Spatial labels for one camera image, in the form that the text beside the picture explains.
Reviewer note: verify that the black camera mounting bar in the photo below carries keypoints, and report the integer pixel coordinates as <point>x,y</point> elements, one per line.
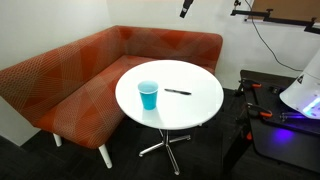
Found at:
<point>286,21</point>

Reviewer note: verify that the orange patterned corner sofa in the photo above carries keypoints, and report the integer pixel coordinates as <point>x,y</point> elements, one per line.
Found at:
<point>83,83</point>

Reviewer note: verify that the chrome table base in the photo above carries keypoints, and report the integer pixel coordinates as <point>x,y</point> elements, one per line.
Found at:
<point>165,143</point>

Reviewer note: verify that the black robot cart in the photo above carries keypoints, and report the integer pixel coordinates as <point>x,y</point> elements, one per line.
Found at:
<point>283,150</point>

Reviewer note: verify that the brown cork board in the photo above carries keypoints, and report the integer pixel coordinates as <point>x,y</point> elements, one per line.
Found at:
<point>290,8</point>

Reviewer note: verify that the blue plastic cup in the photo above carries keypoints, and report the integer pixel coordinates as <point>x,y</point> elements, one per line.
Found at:
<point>148,98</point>

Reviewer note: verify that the black pen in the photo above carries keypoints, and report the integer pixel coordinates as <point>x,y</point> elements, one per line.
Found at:
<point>178,91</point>

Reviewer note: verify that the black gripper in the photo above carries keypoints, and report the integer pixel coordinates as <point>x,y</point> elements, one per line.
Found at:
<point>189,3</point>

